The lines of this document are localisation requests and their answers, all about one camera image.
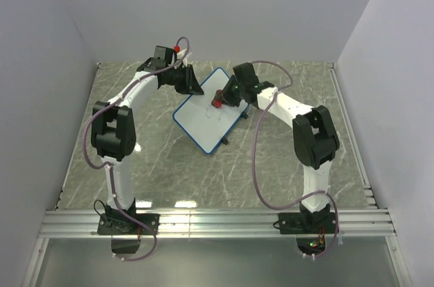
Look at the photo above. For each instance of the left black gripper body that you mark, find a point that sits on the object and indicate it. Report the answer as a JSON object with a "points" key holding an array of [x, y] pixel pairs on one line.
{"points": [[178, 78]]}

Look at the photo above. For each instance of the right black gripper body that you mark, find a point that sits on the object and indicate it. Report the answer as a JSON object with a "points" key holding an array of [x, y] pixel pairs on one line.
{"points": [[232, 94]]}

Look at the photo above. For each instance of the red bone-shaped eraser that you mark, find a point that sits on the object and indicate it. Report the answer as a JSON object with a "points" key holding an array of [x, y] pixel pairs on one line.
{"points": [[218, 99]]}

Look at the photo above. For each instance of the blue framed whiteboard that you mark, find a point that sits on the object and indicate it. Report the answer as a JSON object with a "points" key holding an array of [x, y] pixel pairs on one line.
{"points": [[205, 124]]}

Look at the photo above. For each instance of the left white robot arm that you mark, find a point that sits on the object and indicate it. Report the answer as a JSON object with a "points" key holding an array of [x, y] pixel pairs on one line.
{"points": [[113, 133]]}

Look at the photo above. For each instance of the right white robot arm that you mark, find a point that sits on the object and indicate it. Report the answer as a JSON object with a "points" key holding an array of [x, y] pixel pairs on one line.
{"points": [[314, 135]]}

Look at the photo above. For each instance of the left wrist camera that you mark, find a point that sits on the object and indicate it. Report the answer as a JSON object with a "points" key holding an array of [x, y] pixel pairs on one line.
{"points": [[182, 55]]}

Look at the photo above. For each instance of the whiteboard wire stand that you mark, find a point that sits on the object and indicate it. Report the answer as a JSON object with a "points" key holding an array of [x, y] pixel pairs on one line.
{"points": [[224, 140]]}

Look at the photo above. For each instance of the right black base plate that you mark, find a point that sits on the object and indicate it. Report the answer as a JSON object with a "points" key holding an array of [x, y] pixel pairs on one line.
{"points": [[296, 223]]}

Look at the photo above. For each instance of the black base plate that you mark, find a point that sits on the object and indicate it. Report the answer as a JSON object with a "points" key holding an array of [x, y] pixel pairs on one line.
{"points": [[296, 223], [124, 226]]}

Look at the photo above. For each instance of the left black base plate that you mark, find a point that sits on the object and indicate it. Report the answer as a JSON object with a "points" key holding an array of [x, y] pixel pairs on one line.
{"points": [[124, 226]]}

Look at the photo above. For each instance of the aluminium rail frame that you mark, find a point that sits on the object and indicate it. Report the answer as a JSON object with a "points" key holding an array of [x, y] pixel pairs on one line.
{"points": [[213, 231]]}

